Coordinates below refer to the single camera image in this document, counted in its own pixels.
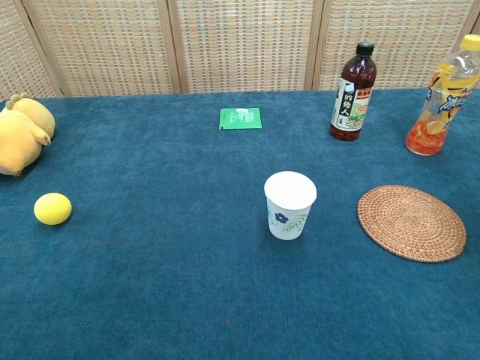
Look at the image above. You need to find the orange drink bottle yellow cap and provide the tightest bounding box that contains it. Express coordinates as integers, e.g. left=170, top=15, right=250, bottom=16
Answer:
left=404, top=34, right=480, bottom=157

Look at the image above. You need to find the dark bottle with black cap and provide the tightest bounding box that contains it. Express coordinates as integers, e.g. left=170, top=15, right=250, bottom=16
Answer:
left=328, top=40, right=377, bottom=143

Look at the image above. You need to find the white floral paper cup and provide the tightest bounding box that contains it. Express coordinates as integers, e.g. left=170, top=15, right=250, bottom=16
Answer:
left=263, top=170, right=318, bottom=242

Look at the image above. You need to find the blue table cloth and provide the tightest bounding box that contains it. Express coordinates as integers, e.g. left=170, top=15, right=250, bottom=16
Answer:
left=0, top=87, right=480, bottom=360

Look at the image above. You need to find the yellow ball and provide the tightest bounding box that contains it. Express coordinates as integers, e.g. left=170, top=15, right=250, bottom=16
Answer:
left=33, top=192, right=73, bottom=227

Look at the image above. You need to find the round woven rattan coaster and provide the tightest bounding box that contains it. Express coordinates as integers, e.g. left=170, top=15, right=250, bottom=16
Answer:
left=356, top=184, right=468, bottom=263

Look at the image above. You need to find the yellow plush toy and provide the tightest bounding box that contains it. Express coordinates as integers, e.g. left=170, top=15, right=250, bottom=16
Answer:
left=0, top=92, right=56, bottom=178

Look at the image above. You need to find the woven wooden folding screen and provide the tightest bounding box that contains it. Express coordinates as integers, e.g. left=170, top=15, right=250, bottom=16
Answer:
left=0, top=0, right=480, bottom=102

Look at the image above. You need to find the green square packet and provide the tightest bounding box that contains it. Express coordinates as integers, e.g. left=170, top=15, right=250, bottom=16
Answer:
left=218, top=107, right=264, bottom=131

